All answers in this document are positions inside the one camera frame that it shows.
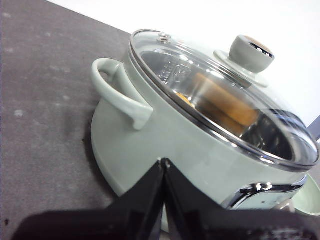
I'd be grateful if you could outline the glass lid with green knob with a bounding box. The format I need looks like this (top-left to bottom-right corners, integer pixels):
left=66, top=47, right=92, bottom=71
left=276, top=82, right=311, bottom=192
left=128, top=29, right=320, bottom=173

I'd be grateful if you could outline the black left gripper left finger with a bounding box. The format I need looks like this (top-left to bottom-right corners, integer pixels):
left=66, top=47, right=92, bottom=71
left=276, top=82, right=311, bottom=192
left=11, top=158, right=166, bottom=240

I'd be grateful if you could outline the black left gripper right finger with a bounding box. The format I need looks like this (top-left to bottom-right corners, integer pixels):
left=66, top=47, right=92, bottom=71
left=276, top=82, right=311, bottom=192
left=162, top=158, right=320, bottom=240

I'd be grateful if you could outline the pale green electric steamer pot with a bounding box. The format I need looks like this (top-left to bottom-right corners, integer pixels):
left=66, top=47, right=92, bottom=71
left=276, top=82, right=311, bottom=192
left=90, top=56, right=309, bottom=232

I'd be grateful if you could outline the yellow corn cob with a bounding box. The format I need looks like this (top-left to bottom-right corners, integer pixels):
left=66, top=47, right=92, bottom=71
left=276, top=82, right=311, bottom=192
left=174, top=72, right=260, bottom=129

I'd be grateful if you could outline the pale green round plate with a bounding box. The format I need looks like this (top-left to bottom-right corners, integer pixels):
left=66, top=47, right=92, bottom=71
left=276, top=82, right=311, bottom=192
left=290, top=173, right=320, bottom=217

